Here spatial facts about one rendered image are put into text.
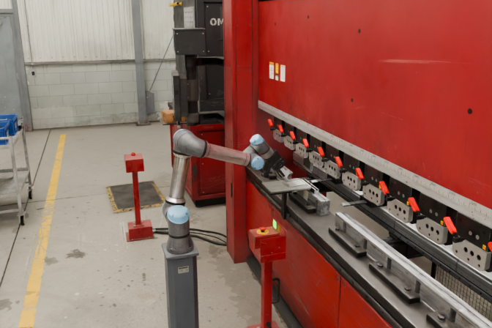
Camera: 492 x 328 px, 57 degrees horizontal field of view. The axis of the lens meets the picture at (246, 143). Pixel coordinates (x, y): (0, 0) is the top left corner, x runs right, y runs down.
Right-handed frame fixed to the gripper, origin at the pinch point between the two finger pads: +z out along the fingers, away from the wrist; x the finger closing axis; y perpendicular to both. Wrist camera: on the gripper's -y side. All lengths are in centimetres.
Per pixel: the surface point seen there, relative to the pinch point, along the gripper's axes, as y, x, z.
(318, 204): 1.6, -23.2, 15.0
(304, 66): 53, 0, -45
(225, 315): -90, 24, 62
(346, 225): -1, -55, 12
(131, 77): 35, 689, 45
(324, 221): -4.2, -32.9, 18.5
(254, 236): -38.4, -14.4, 3.1
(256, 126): 27, 83, 4
